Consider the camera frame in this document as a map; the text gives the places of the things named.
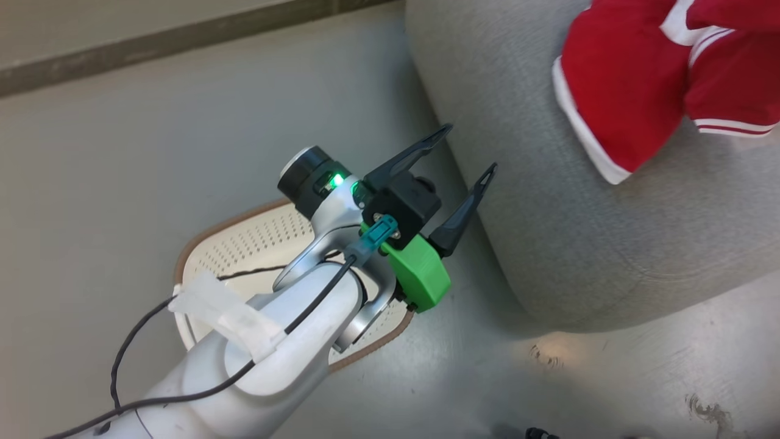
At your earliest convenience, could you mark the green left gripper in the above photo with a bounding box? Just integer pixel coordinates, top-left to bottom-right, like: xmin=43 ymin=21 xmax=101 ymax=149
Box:
xmin=360 ymin=124 xmax=498 ymax=313

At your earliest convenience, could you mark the red garment with white hem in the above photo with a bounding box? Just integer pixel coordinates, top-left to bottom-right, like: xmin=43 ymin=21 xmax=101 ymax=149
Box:
xmin=551 ymin=0 xmax=695 ymax=185

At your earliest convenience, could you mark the grey fabric sofa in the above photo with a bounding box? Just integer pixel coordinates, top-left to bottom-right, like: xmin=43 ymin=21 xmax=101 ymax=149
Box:
xmin=405 ymin=0 xmax=780 ymax=334

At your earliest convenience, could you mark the cream perforated laundry basket brown rim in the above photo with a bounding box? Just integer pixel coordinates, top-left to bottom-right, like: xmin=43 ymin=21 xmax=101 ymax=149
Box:
xmin=174 ymin=198 xmax=415 ymax=374

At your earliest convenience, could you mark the white tape wrap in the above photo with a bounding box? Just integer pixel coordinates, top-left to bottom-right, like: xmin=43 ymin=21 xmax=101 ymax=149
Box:
xmin=169 ymin=270 xmax=287 ymax=362

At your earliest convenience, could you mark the black left arm cable teal plug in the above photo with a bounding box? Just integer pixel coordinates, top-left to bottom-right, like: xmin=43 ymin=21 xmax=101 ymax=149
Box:
xmin=46 ymin=218 xmax=400 ymax=439

